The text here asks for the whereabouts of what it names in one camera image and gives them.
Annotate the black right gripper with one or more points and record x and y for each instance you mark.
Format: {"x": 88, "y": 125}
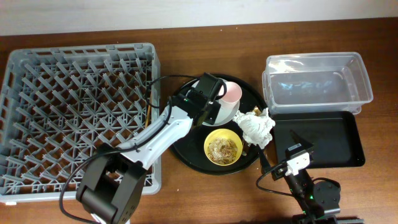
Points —
{"x": 278, "y": 172}

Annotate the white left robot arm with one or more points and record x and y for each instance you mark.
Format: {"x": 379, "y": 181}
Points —
{"x": 112, "y": 185}

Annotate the food scraps and rice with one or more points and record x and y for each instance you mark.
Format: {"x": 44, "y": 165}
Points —
{"x": 222, "y": 151}

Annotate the pink plastic cup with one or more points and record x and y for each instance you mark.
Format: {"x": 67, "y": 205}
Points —
{"x": 232, "y": 96}

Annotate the wooden chopstick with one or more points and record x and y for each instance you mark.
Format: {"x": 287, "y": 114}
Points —
{"x": 148, "y": 114}

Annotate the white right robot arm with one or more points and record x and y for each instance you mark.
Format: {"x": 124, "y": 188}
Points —
{"x": 295, "y": 182}

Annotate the black round tray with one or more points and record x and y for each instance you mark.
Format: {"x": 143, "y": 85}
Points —
{"x": 190, "y": 149}

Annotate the grey plastic dishwasher rack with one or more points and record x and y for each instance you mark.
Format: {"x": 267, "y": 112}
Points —
{"x": 59, "y": 104}

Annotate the white napkin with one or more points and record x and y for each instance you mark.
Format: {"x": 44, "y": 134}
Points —
{"x": 256, "y": 126}

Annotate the black rectangular tray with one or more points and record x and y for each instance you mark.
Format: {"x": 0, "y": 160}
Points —
{"x": 334, "y": 135}

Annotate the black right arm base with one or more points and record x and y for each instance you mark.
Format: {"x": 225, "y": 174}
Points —
{"x": 320, "y": 204}

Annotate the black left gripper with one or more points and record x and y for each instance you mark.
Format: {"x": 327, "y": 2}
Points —
{"x": 212, "y": 112}

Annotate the yellow bowl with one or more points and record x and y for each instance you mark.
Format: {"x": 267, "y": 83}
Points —
{"x": 224, "y": 133}

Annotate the grey round plate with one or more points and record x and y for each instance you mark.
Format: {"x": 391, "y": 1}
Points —
{"x": 224, "y": 116}

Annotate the clear plastic bin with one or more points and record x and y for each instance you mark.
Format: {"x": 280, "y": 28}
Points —
{"x": 316, "y": 82}

